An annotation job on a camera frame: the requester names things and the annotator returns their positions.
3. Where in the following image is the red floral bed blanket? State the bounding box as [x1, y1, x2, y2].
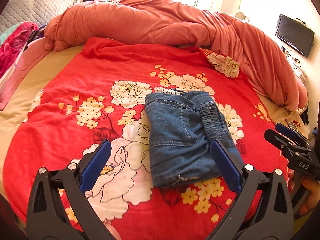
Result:
[3, 38, 288, 239]

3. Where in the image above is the grey quilted headboard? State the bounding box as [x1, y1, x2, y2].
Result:
[1, 0, 81, 33]

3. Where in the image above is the salmon pink rolled duvet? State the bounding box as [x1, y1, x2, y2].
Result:
[44, 0, 308, 111]

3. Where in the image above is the person's right hand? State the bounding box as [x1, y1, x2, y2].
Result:
[287, 170, 319, 217]

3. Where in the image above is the blue denim pants lace trim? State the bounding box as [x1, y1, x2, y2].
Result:
[144, 90, 241, 187]

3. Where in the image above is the person's left hand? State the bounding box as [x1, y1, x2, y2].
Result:
[103, 219, 121, 240]

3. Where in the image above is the magenta pink clothing pile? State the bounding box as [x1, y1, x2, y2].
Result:
[1, 22, 38, 77]

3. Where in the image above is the black flat screen television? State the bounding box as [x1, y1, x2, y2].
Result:
[275, 14, 315, 57]

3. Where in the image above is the beige bed sheet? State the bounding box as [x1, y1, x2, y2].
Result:
[1, 46, 83, 209]

